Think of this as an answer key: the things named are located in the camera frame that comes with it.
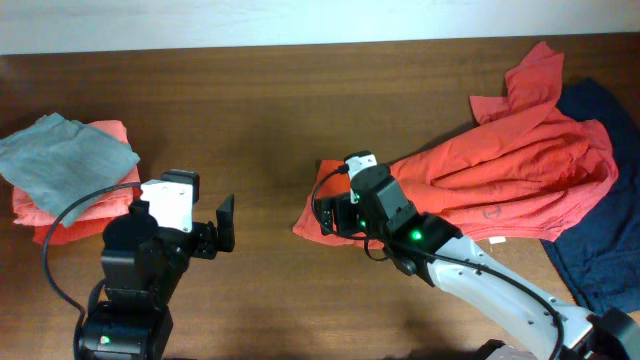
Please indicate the folded grey garment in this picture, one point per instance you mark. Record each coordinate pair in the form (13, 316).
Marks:
(56, 161)

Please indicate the orange red t-shirt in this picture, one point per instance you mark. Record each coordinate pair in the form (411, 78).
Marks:
(526, 170)

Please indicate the navy blue garment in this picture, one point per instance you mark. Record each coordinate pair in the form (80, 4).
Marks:
(598, 259)

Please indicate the folded orange garment stack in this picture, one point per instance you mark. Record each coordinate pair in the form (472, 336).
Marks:
(93, 221)

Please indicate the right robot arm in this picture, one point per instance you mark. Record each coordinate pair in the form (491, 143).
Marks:
(437, 251)

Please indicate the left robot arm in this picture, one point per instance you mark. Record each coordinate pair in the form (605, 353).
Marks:
(146, 252)

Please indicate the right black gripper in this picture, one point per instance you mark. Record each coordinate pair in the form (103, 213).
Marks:
(342, 204)

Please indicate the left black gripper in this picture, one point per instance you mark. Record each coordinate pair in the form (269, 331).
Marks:
(207, 232)

